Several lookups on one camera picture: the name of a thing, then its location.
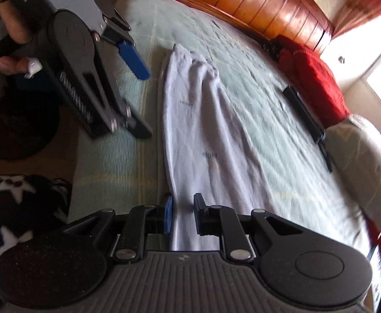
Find grey sweatpants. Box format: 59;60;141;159
159;44;274;251

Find person's left hand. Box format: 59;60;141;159
0;1;32;75

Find black folded umbrella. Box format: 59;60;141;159
283;86;332;172

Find grey-green plaid pillow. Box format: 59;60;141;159
325;114;381;234

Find red duvet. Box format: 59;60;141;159
269;35;381;250

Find white blue paperback book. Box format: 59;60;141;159
368;245;381;312

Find orange curtain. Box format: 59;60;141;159
332;0;381;39

